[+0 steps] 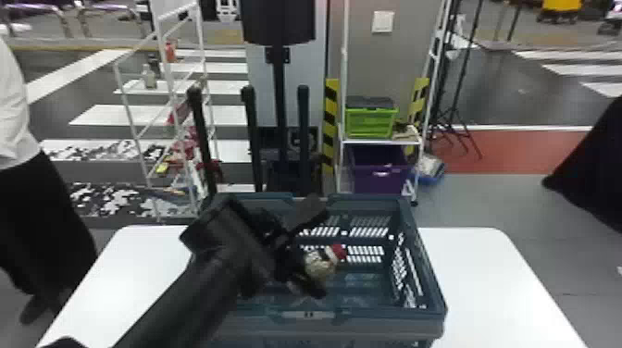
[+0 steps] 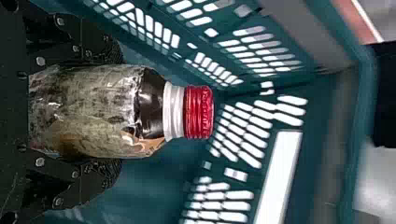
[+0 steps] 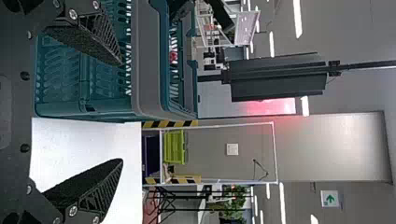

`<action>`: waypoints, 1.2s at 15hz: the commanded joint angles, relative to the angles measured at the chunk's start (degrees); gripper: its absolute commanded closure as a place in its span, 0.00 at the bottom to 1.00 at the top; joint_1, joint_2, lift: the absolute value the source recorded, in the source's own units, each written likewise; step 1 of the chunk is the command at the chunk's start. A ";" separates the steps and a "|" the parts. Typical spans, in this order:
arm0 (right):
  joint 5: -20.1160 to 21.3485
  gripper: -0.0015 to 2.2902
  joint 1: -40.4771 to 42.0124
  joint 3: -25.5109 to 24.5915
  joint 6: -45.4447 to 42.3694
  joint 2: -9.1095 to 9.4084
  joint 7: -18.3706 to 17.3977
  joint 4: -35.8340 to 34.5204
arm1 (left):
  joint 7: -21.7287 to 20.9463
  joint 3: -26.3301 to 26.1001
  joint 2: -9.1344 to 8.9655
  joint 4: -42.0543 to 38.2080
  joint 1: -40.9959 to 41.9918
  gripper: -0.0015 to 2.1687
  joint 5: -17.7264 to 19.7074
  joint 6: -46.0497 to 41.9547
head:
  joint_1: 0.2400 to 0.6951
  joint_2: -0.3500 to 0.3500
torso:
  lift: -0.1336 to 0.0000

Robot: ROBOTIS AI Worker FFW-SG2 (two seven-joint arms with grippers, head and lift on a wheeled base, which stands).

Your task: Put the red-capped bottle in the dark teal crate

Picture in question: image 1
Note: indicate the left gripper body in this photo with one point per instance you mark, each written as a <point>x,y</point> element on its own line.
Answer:
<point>284,252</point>

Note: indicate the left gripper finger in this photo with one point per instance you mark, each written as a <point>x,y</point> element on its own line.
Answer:
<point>311,288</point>
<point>312,210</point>

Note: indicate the beige bottle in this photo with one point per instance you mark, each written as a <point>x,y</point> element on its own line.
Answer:
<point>323,262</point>

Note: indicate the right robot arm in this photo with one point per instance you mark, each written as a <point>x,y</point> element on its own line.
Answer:
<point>595,175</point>

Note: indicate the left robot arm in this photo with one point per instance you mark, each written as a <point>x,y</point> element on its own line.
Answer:
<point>194,291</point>

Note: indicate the blue basket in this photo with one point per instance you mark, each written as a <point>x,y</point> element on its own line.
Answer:
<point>379,291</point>

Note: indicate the purple crate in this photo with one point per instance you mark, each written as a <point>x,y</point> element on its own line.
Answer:
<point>379,170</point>

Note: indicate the white shelf trolley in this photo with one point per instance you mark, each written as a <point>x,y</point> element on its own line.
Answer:
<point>379,141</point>

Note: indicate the green crate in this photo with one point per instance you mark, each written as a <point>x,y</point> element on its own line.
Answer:
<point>370,121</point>

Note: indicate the black tripod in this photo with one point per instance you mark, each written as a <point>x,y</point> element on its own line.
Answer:
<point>449,97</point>

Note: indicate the grey bottle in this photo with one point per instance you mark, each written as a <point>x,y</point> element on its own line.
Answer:
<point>149,77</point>

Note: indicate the red bottle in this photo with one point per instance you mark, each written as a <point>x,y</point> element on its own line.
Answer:
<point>170,51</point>

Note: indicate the person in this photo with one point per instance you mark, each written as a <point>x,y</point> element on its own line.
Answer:
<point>34,223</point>

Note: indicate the yellow black striped post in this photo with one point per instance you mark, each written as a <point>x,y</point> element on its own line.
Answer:
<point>331,121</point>

